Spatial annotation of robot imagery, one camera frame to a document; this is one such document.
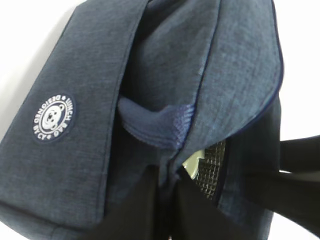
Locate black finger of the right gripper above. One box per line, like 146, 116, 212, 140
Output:
249, 134, 320, 213

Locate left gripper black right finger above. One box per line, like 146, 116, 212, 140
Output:
172, 169, 273, 240

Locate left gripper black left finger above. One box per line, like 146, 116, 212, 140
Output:
82, 165, 171, 240

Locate dark blue lunch bag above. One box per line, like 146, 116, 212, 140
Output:
0, 0, 283, 240

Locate glass container green lid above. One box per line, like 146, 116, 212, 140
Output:
182, 149, 205, 180

